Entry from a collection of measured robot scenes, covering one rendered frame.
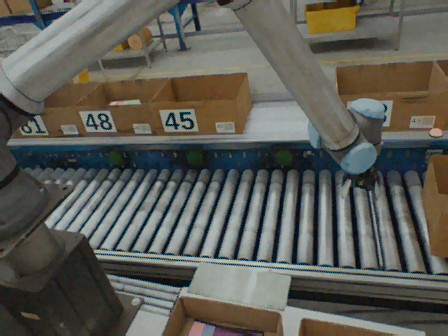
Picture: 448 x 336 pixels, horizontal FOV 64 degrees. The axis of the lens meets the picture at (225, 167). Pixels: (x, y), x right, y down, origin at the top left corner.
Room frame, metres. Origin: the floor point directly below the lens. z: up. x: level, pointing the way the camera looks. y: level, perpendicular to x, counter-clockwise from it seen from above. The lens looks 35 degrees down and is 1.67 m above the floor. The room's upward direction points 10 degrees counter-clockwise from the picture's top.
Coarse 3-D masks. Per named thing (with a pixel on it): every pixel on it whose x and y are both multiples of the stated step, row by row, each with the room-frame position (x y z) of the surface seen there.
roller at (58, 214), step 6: (90, 174) 1.48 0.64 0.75; (96, 174) 1.50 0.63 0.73; (84, 180) 1.43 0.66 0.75; (90, 180) 1.45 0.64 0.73; (78, 186) 1.39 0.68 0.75; (84, 186) 1.40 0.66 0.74; (78, 192) 1.35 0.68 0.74; (72, 198) 1.31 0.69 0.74; (66, 204) 1.27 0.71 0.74; (72, 204) 1.29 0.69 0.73; (60, 210) 1.24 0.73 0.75; (66, 210) 1.25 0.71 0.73; (54, 216) 1.20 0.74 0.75; (60, 216) 1.21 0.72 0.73; (48, 222) 1.17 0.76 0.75; (54, 222) 1.17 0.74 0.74
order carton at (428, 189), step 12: (432, 156) 0.93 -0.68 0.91; (444, 156) 0.92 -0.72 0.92; (432, 168) 0.86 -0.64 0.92; (444, 168) 0.91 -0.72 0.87; (432, 180) 0.83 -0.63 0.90; (444, 180) 0.91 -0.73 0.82; (432, 192) 0.80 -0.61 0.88; (444, 192) 0.91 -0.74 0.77; (432, 204) 0.77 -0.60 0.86; (444, 204) 0.86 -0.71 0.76; (432, 216) 0.74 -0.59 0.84; (444, 216) 0.67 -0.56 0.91; (432, 228) 0.72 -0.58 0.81; (444, 228) 0.67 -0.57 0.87; (432, 240) 0.69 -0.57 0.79; (444, 240) 0.66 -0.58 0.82; (432, 252) 0.67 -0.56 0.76; (444, 252) 0.66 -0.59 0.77
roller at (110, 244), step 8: (152, 176) 1.37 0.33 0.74; (144, 184) 1.31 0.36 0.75; (152, 184) 1.33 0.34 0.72; (136, 192) 1.26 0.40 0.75; (144, 192) 1.26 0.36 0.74; (136, 200) 1.21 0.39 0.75; (128, 208) 1.16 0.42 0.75; (136, 208) 1.17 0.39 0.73; (120, 216) 1.12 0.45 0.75; (128, 216) 1.12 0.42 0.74; (120, 224) 1.07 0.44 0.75; (128, 224) 1.09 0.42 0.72; (112, 232) 1.03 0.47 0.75; (120, 232) 1.04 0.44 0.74; (112, 240) 0.99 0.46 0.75; (120, 240) 1.03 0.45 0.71; (104, 248) 0.96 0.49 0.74; (112, 248) 0.97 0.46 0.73
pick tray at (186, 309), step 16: (176, 304) 0.60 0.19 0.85; (192, 304) 0.61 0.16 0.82; (208, 304) 0.59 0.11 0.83; (224, 304) 0.57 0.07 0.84; (176, 320) 0.57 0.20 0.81; (192, 320) 0.60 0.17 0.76; (208, 320) 0.59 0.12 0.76; (224, 320) 0.57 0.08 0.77; (240, 320) 0.56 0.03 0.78; (256, 320) 0.54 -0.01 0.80; (272, 320) 0.52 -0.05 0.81
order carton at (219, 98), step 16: (176, 80) 1.74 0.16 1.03; (192, 80) 1.71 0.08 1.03; (208, 80) 1.69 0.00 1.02; (224, 80) 1.66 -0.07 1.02; (240, 80) 1.63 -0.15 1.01; (160, 96) 1.59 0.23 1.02; (176, 96) 1.74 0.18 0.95; (192, 96) 1.72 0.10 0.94; (208, 96) 1.69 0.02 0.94; (224, 96) 1.66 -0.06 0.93; (240, 96) 1.42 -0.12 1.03; (208, 112) 1.39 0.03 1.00; (224, 112) 1.37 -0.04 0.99; (240, 112) 1.39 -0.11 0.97; (160, 128) 1.47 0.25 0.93; (208, 128) 1.39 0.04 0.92; (240, 128) 1.36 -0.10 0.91
